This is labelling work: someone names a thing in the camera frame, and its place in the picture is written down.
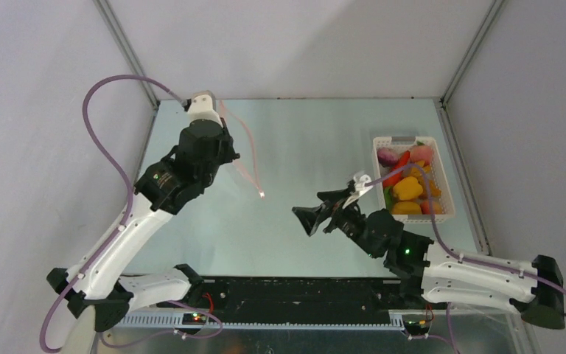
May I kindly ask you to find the pink peach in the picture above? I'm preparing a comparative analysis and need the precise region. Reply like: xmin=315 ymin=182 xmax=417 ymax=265
xmin=419 ymin=199 xmax=444 ymax=215
xmin=409 ymin=144 xmax=435 ymax=165

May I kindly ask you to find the purple onion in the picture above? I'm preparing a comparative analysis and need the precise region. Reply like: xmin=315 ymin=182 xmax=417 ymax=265
xmin=377 ymin=147 xmax=400 ymax=167

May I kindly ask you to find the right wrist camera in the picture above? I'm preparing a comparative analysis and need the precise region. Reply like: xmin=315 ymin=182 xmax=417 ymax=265
xmin=342 ymin=171 xmax=374 ymax=209

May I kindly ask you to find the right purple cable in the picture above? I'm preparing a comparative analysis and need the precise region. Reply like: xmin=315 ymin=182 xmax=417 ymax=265
xmin=360 ymin=163 xmax=566 ymax=354

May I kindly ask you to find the white plastic basket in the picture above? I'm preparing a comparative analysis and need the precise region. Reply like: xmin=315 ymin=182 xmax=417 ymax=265
xmin=373 ymin=136 xmax=455 ymax=223

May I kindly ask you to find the yellow bell pepper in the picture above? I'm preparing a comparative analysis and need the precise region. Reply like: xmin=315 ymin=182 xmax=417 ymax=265
xmin=392 ymin=176 xmax=424 ymax=201

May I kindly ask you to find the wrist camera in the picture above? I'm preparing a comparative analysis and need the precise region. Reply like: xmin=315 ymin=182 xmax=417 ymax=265
xmin=184 ymin=90 xmax=223 ymax=126
xmin=342 ymin=171 xmax=374 ymax=209

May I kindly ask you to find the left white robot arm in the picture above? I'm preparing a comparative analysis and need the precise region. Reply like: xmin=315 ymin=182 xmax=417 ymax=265
xmin=46 ymin=119 xmax=240 ymax=333

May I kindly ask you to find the clear zip top bag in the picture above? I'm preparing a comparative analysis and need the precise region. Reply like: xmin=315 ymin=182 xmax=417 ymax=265
xmin=217 ymin=100 xmax=265 ymax=200

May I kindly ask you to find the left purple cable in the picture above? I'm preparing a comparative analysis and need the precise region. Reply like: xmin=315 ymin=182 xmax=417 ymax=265
xmin=39 ymin=74 xmax=224 ymax=354

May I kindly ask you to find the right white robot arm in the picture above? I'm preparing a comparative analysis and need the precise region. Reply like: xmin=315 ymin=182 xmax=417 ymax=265
xmin=292 ymin=190 xmax=566 ymax=330

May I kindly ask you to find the pink peach top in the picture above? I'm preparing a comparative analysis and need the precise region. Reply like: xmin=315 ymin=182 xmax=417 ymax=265
xmin=409 ymin=144 xmax=435 ymax=165

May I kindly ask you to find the purple cable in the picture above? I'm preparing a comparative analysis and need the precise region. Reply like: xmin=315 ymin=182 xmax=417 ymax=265
xmin=360 ymin=163 xmax=566 ymax=354
xmin=39 ymin=74 xmax=224 ymax=354

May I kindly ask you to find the pink peach bottom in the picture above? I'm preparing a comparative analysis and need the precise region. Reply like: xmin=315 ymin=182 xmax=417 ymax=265
xmin=419 ymin=199 xmax=444 ymax=215

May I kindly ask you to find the red chili pepper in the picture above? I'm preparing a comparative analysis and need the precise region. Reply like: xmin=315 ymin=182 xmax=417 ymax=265
xmin=382 ymin=150 xmax=410 ymax=189

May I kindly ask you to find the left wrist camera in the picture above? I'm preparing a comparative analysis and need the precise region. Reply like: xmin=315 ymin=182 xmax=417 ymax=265
xmin=184 ymin=90 xmax=223 ymax=126

